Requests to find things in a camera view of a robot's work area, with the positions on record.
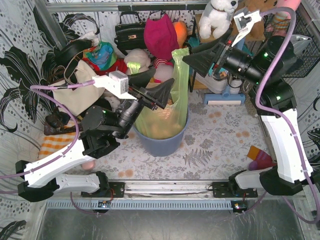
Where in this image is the black leather handbag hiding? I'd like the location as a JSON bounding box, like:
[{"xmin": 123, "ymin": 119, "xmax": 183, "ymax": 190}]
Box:
[{"xmin": 114, "ymin": 11, "xmax": 147, "ymax": 56}]

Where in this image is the purple and orange sock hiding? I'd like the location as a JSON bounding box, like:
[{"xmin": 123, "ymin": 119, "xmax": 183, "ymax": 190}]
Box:
[{"xmin": 247, "ymin": 145, "xmax": 277, "ymax": 171}]

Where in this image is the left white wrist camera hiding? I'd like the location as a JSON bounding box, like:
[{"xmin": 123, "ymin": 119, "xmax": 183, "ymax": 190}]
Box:
[{"xmin": 92, "ymin": 70, "xmax": 137, "ymax": 100}]

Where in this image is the teal folded cloth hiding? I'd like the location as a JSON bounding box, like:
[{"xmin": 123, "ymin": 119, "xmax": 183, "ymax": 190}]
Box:
[{"xmin": 187, "ymin": 37, "xmax": 200, "ymax": 54}]

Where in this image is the blue plastic trash bin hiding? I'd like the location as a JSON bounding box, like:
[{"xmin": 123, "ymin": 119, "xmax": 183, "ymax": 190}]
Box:
[{"xmin": 133, "ymin": 110, "xmax": 190, "ymax": 157}]

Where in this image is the red folded cloth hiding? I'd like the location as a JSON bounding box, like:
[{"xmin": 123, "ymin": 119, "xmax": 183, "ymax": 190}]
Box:
[{"xmin": 89, "ymin": 58, "xmax": 128, "ymax": 76}]

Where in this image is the pink eyeglass case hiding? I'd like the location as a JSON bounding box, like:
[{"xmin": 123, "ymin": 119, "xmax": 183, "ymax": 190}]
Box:
[{"xmin": 81, "ymin": 160, "xmax": 96, "ymax": 171}]

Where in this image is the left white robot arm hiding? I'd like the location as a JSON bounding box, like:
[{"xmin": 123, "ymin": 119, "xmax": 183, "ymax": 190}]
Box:
[{"xmin": 15, "ymin": 68, "xmax": 175, "ymax": 203}]

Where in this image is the large white sheep plush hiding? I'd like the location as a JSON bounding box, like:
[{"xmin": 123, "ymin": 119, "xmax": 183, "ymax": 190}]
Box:
[{"xmin": 124, "ymin": 48, "xmax": 151, "ymax": 75}]

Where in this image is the blue handled floor mop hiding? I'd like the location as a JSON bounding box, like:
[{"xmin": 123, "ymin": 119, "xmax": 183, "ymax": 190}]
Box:
[{"xmin": 202, "ymin": 37, "xmax": 247, "ymax": 106}]

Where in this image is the black wire basket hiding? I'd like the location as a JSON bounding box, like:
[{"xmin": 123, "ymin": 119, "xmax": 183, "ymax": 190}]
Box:
[{"xmin": 263, "ymin": 11, "xmax": 320, "ymax": 78}]

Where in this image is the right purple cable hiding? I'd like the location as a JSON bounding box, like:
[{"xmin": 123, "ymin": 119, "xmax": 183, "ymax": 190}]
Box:
[{"xmin": 254, "ymin": 6, "xmax": 320, "ymax": 225}]

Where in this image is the orange checkered towel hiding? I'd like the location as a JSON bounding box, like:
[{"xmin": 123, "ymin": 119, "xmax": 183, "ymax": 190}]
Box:
[{"xmin": 37, "ymin": 132, "xmax": 76, "ymax": 160}]

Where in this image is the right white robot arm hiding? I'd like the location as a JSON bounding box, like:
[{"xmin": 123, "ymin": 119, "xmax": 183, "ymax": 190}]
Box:
[{"xmin": 183, "ymin": 35, "xmax": 317, "ymax": 196}]

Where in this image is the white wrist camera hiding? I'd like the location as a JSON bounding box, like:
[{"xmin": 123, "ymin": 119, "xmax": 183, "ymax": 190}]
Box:
[
  {"xmin": 231, "ymin": 7, "xmax": 263, "ymax": 47},
  {"xmin": 92, "ymin": 70, "xmax": 137, "ymax": 100}
]

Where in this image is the white dog plush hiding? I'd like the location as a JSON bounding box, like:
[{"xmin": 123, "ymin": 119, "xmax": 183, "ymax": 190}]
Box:
[{"xmin": 199, "ymin": 0, "xmax": 239, "ymax": 39}]

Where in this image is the white shoe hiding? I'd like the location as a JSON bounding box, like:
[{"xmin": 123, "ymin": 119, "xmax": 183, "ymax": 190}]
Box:
[{"xmin": 195, "ymin": 71, "xmax": 243, "ymax": 94}]

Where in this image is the pink and white plush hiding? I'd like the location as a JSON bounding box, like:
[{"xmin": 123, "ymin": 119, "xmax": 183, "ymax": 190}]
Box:
[{"xmin": 153, "ymin": 58, "xmax": 174, "ymax": 83}]

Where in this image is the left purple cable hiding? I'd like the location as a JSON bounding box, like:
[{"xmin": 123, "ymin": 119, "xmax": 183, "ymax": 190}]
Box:
[{"xmin": 0, "ymin": 80, "xmax": 97, "ymax": 196}]

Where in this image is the silver foil pouch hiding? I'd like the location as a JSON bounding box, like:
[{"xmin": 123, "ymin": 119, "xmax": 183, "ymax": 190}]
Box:
[{"xmin": 290, "ymin": 34, "xmax": 312, "ymax": 52}]

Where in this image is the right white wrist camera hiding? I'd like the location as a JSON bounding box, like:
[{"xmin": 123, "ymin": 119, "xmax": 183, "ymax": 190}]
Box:
[{"xmin": 231, "ymin": 7, "xmax": 263, "ymax": 47}]

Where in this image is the colourful rainbow bag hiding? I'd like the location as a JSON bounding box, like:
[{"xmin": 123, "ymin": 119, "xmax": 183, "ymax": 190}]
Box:
[{"xmin": 82, "ymin": 41, "xmax": 117, "ymax": 71}]

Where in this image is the purple cable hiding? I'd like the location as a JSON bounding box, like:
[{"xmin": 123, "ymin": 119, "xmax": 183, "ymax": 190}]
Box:
[
  {"xmin": 254, "ymin": 6, "xmax": 320, "ymax": 225},
  {"xmin": 0, "ymin": 80, "xmax": 97, "ymax": 196}
]

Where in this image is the magenta hanging cloth bag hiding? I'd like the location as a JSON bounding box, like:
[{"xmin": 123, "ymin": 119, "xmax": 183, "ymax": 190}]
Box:
[{"xmin": 143, "ymin": 13, "xmax": 179, "ymax": 61}]

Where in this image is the cream canvas tote bag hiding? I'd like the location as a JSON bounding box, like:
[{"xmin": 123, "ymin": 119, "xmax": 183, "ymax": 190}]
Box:
[{"xmin": 52, "ymin": 60, "xmax": 105, "ymax": 116}]

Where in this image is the green plastic trash bag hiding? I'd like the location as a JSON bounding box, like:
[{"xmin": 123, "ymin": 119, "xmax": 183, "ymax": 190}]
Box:
[{"xmin": 134, "ymin": 47, "xmax": 189, "ymax": 140}]

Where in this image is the black round hat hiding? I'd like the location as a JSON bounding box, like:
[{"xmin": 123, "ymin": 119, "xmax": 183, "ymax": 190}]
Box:
[{"xmin": 53, "ymin": 39, "xmax": 93, "ymax": 67}]

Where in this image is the pink bunny plush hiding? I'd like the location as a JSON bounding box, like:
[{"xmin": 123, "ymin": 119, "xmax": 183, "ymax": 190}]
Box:
[{"xmin": 267, "ymin": 0, "xmax": 301, "ymax": 32}]

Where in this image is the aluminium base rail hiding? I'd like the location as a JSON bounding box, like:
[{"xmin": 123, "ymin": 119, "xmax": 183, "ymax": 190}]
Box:
[{"xmin": 47, "ymin": 178, "xmax": 258, "ymax": 211}]

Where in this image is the orange plush toy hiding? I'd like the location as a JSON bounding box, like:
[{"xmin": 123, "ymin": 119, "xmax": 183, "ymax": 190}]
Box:
[{"xmin": 173, "ymin": 21, "xmax": 188, "ymax": 48}]

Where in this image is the brown teddy bear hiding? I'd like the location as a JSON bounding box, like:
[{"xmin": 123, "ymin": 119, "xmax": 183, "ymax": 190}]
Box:
[{"xmin": 243, "ymin": 0, "xmax": 278, "ymax": 41}]

